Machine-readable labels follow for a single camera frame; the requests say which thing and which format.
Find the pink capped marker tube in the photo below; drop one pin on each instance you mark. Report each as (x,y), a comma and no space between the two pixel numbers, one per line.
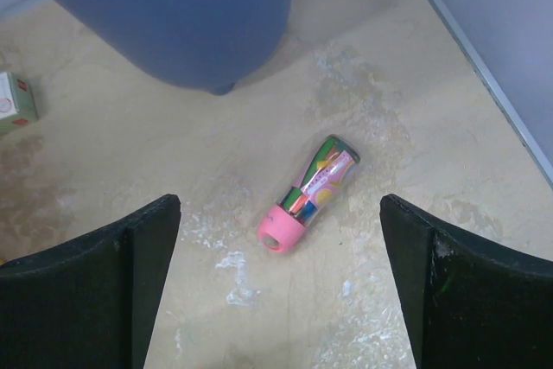
(328,171)

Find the blue plastic bucket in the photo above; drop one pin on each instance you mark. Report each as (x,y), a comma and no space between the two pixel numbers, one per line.
(203,44)

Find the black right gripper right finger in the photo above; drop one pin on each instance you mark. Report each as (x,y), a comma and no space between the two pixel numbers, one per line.
(467,302)

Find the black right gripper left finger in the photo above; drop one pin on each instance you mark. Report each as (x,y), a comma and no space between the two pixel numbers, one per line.
(92,301)

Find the small green white box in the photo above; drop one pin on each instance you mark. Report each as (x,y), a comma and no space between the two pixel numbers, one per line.
(17,103)

